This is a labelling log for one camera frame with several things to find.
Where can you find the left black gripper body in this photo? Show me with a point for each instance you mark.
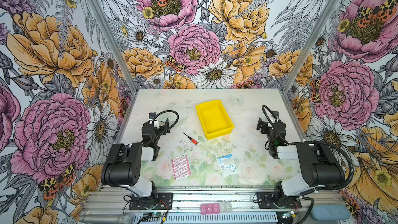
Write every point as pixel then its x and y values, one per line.
pixel 160 126

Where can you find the red handled screwdriver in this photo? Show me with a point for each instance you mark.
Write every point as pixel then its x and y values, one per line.
pixel 191 139

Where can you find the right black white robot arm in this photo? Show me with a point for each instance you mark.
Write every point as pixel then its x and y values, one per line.
pixel 319 169

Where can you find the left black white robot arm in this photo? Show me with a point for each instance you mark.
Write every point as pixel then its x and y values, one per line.
pixel 122 168

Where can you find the yellow plastic bin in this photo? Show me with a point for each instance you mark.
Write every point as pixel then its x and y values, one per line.
pixel 214 119

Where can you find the pink patterned packet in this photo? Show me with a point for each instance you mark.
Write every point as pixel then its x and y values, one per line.
pixel 181 167

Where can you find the white blue tissue packet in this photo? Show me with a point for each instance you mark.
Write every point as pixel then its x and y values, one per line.
pixel 227 165

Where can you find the green circuit board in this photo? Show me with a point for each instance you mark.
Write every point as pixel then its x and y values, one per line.
pixel 289 214

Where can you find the grey blue foam pad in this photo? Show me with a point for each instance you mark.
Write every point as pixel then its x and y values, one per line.
pixel 329 212

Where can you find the pink clear pill organizer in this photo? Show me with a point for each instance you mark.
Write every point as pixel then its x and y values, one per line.
pixel 215 208

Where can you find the grey metal cylinder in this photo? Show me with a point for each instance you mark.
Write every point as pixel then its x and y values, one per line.
pixel 108 219

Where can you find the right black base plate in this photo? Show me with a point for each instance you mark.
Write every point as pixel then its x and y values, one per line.
pixel 268 200

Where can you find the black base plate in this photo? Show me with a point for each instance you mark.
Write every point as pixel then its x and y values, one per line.
pixel 268 200
pixel 163 201

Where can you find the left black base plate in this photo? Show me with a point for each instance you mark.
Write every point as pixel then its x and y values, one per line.
pixel 163 201

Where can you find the white slotted cable duct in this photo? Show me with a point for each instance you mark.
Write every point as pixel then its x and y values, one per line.
pixel 225 218

